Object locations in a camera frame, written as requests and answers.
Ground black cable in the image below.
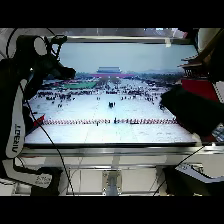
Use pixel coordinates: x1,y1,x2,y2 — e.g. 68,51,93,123
19,81,76,197
152,145,207,197

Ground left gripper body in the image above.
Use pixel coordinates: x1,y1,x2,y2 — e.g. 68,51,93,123
46,60,77,81

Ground dark blue pants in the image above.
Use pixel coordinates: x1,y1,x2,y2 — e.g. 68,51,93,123
159,84,224,138

